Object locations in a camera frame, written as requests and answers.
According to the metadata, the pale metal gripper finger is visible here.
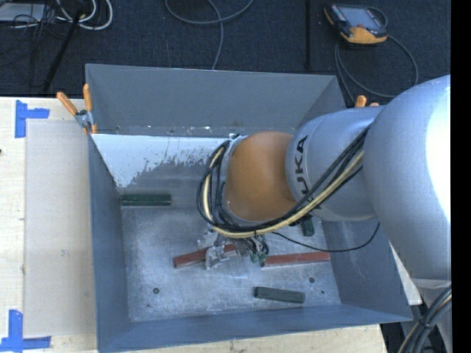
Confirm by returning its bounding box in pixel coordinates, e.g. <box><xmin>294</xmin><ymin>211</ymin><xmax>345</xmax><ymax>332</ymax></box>
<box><xmin>204</xmin><ymin>246</ymin><xmax>231</xmax><ymax>271</ymax></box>
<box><xmin>196</xmin><ymin>229</ymin><xmax>217</xmax><ymax>251</ymax></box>

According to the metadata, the red-brown flat block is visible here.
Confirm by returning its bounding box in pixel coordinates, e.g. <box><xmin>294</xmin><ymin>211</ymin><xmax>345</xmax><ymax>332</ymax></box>
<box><xmin>262</xmin><ymin>251</ymin><xmax>331</xmax><ymax>268</ymax></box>
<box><xmin>172</xmin><ymin>243</ymin><xmax>237</xmax><ymax>270</ymax></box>

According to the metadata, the grey metal bin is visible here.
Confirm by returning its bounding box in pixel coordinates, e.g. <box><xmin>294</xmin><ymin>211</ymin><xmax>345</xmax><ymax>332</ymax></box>
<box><xmin>84</xmin><ymin>63</ymin><xmax>414</xmax><ymax>353</ymax></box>

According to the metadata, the dark green flat block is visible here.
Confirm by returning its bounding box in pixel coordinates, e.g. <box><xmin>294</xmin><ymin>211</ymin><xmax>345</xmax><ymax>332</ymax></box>
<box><xmin>252</xmin><ymin>286</ymin><xmax>306</xmax><ymax>304</ymax></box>
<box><xmin>301</xmin><ymin>215</ymin><xmax>316</xmax><ymax>238</ymax></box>
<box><xmin>121</xmin><ymin>193</ymin><xmax>173</xmax><ymax>207</ymax></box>

